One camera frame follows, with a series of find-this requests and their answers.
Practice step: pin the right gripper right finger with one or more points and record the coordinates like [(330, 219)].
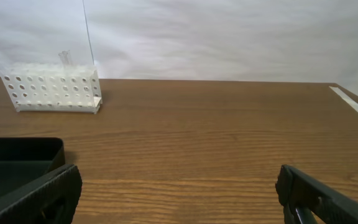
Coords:
[(322, 199)]

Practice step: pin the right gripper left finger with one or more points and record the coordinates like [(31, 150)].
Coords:
[(42, 199)]

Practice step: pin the black tray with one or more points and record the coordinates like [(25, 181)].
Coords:
[(17, 155)]

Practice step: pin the white test tube rack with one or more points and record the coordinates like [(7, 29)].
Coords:
[(51, 90)]

